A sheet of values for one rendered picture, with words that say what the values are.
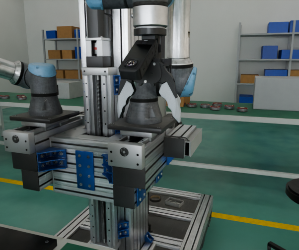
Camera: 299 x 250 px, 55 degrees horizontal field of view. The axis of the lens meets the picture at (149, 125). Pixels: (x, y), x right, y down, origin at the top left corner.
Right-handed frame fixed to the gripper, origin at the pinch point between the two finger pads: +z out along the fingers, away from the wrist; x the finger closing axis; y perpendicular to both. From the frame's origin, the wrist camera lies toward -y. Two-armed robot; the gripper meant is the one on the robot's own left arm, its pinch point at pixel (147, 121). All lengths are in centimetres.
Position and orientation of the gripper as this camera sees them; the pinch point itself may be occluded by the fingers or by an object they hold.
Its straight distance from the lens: 65.1
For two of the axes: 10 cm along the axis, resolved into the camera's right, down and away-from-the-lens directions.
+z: 0.0, 9.7, 2.3
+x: -9.4, -0.8, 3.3
